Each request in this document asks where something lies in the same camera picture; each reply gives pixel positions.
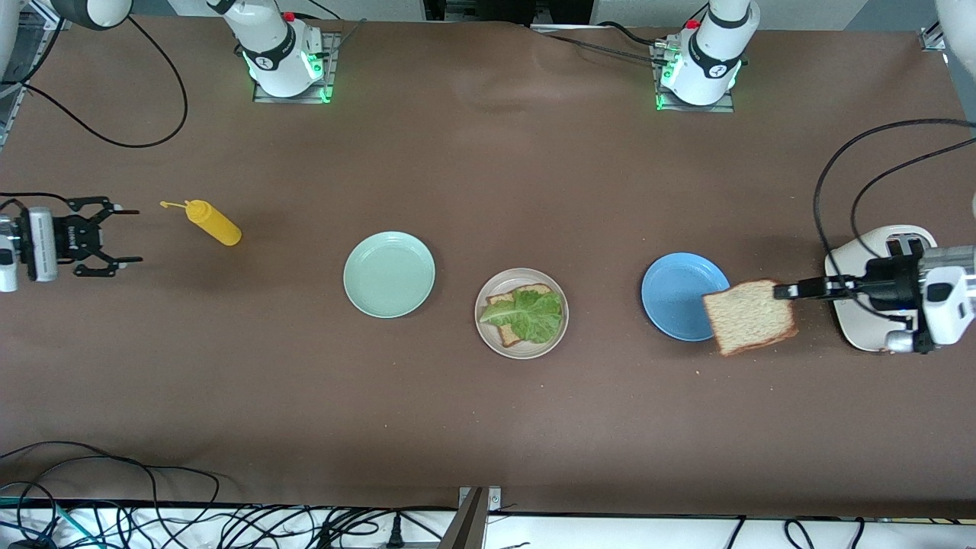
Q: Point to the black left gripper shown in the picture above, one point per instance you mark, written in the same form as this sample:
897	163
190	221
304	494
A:
890	284

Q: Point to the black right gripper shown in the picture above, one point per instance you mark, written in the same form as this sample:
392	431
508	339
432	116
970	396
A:
69	238

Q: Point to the brown bread slice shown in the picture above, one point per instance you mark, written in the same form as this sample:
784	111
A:
509	337
751	316

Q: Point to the yellow mustard squeeze bottle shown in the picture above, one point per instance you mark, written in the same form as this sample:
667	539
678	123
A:
215	223

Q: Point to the green lettuce leaf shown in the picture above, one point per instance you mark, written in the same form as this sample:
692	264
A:
534	316

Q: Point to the blue plate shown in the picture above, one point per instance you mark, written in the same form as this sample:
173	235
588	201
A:
675	293

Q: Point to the mint green plate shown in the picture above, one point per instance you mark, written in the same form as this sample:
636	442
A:
389	274

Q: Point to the beige plate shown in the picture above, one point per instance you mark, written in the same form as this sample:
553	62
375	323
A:
521	352

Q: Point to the white toaster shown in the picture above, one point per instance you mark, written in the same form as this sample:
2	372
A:
846	274

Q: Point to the brown table cover sheet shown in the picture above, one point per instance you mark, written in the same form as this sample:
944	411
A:
488	419

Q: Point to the black equipment behind table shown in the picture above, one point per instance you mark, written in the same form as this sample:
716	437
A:
534	9

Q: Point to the black power plug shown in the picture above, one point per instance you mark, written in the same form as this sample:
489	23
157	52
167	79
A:
394	534

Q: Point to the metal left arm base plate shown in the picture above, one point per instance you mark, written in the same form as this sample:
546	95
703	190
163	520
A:
724	107

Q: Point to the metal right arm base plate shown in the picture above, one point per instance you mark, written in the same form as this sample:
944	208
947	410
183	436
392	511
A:
263	95

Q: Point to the aluminium frame profile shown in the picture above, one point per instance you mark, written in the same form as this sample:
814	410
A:
59	23

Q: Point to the silver corner bracket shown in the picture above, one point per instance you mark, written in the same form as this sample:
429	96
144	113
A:
934	40

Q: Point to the silver angle bracket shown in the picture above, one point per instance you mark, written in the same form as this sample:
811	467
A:
494	499

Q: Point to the grey metal post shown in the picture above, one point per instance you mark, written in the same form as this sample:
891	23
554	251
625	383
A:
467	526

